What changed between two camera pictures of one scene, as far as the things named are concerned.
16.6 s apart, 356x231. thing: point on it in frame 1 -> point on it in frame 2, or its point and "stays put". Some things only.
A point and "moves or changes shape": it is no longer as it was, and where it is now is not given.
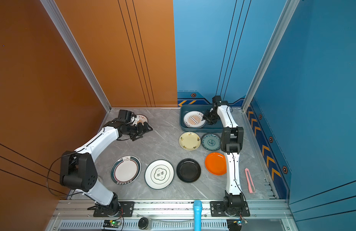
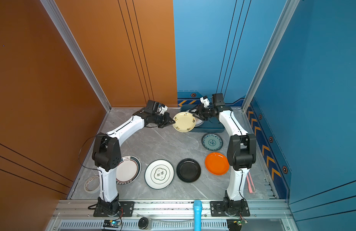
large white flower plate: x=158 y=174 stays put
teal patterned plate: x=210 y=142 stays put
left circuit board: x=111 y=223 stays put
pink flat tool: x=251 y=188 stays put
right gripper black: x=206 y=117 -> x=200 y=107
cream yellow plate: x=189 y=141 -> x=184 y=121
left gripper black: x=146 y=128 -> x=166 y=122
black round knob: x=143 y=223 stays put
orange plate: x=216 y=163 stays put
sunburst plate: x=142 y=117 moves or changes shape
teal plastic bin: x=207 y=127 stays put
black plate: x=188 y=170 stays put
